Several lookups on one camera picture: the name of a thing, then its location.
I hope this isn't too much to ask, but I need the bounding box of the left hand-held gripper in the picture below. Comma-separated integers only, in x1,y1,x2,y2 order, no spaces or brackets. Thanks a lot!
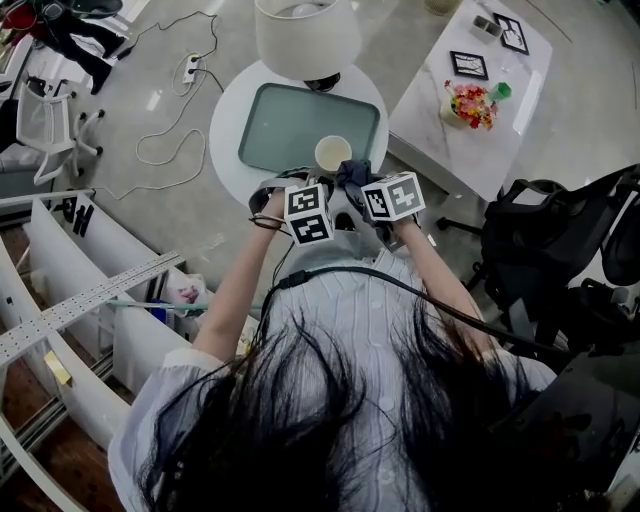
248,168,335,248

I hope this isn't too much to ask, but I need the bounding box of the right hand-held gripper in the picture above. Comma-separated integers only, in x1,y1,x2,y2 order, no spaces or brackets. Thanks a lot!
344,170,426,251

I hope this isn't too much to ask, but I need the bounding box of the dark grey cloth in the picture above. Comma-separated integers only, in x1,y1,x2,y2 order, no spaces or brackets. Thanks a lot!
335,158,375,201

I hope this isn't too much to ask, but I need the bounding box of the cream ceramic mug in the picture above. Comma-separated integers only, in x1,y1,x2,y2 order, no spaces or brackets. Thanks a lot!
314,134,353,174

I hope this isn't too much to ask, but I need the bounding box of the person's left forearm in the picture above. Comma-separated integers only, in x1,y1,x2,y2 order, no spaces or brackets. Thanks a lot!
191,219,291,359

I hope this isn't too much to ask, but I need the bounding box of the person's right forearm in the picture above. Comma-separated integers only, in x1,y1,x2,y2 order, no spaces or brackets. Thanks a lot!
392,215,499,354

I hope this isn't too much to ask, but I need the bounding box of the person's left hand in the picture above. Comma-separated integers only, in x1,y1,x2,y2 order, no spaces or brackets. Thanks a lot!
259,192,289,219

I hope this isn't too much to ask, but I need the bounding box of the light grey skirt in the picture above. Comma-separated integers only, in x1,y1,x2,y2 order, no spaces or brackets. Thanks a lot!
294,227,396,266

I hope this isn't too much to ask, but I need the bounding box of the green tray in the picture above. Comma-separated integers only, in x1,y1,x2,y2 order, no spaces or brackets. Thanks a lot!
237,82,381,176

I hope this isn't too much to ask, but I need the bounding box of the white marble coffee table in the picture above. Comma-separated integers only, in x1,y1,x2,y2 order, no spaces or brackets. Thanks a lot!
387,0,554,204

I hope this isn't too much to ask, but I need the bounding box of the white striped shirt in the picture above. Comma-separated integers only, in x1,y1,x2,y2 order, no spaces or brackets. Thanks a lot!
107,247,559,512

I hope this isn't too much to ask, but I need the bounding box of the round white side table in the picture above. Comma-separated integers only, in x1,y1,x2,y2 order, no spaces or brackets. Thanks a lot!
208,58,390,204

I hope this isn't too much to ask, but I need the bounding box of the white plastic bag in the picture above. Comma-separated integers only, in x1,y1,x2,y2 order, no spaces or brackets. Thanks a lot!
164,269,209,321

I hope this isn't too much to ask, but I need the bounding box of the black office chair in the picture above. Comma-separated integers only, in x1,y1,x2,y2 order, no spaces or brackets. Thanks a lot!
437,164,640,351

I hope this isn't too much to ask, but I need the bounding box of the white shade table lamp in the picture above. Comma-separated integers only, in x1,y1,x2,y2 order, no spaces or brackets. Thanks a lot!
253,0,362,94

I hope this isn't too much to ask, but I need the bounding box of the small grey box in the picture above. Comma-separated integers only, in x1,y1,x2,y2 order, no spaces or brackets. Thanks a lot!
469,14,504,41

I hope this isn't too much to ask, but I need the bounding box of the white curved shelving unit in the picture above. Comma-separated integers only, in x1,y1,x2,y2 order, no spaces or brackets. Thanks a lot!
0,187,201,512

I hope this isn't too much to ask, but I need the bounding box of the white office chair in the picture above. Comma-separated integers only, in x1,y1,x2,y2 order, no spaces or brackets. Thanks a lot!
14,79,106,187

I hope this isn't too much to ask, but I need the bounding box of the black head-mounted rig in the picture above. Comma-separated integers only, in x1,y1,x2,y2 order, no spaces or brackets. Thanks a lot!
487,344,640,512

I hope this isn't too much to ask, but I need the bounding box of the yellow paper tag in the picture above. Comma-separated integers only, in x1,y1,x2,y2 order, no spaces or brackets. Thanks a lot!
43,349,74,386

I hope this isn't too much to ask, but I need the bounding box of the thin brown wrist bracelet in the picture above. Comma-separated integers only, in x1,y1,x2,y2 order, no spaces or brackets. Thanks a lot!
248,212,287,232

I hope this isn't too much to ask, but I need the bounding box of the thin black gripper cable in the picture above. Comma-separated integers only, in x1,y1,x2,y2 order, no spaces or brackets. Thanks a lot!
272,234,301,296

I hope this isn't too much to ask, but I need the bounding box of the thick black cable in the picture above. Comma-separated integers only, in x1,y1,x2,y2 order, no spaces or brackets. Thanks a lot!
259,266,571,359

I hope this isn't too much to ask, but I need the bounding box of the black picture frame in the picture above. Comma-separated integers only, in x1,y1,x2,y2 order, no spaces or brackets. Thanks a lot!
449,50,490,82
492,12,530,56

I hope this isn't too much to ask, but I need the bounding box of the white floor cable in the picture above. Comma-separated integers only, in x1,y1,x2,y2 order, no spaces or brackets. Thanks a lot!
94,54,209,201

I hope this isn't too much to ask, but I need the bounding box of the teal mop handle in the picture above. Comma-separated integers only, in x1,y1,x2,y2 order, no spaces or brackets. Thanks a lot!
107,298,264,314

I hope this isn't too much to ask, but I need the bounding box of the black floor cable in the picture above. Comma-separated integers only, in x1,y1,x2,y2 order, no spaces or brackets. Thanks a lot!
117,12,226,94

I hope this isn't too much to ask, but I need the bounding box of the perforated metal rail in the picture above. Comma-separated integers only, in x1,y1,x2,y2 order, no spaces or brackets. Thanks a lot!
0,251,186,369

